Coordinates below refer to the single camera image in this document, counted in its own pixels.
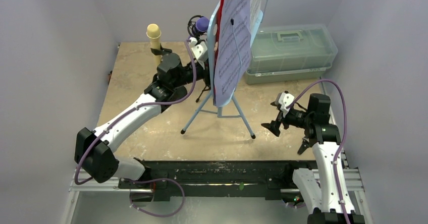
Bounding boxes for cream recorder flute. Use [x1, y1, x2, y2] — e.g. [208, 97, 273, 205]
[146, 24, 162, 67]

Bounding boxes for white sheet music page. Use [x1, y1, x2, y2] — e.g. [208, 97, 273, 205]
[250, 0, 261, 29]

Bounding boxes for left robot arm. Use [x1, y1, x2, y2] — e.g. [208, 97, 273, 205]
[74, 52, 205, 188]

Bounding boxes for black tripod microphone stand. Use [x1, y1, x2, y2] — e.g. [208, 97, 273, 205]
[187, 15, 211, 102]

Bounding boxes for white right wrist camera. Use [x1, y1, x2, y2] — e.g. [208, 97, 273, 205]
[276, 92, 295, 115]

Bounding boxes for translucent green storage box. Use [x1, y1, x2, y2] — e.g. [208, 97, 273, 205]
[244, 24, 338, 85]

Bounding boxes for black mounting rail base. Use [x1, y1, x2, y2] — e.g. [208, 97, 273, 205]
[119, 160, 317, 201]

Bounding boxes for black round-base clamp stand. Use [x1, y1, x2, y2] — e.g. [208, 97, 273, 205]
[150, 44, 173, 57]

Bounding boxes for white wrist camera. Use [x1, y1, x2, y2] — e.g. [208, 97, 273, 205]
[188, 37, 208, 63]
[276, 92, 295, 115]

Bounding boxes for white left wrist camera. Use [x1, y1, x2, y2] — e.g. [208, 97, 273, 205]
[188, 37, 208, 63]

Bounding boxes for light blue music stand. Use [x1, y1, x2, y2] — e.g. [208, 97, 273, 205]
[181, 0, 265, 139]

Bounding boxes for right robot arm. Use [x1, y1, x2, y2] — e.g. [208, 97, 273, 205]
[262, 91, 365, 223]

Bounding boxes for black pliers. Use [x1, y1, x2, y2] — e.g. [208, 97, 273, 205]
[297, 137, 310, 155]

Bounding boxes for purple microphone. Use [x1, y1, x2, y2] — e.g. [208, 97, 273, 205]
[195, 17, 209, 33]

